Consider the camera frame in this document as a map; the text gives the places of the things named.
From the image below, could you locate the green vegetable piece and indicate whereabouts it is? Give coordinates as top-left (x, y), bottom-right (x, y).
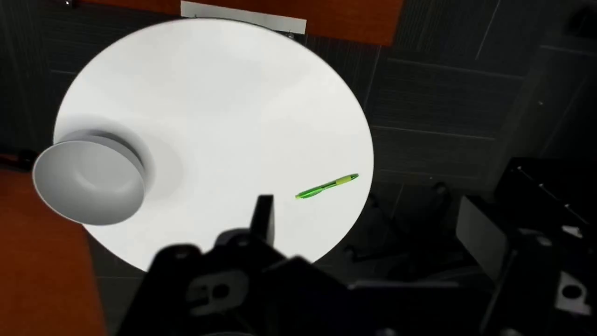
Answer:
top-left (293, 171), bottom-right (362, 201)

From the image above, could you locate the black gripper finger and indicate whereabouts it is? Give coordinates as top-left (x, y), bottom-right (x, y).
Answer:
top-left (250, 191), bottom-right (278, 246)

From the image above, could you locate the black equipment stand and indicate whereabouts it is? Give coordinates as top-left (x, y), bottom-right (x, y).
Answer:
top-left (456, 156), bottom-right (597, 336)

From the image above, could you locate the grey bowl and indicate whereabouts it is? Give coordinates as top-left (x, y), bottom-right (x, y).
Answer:
top-left (32, 128), bottom-right (151, 227)

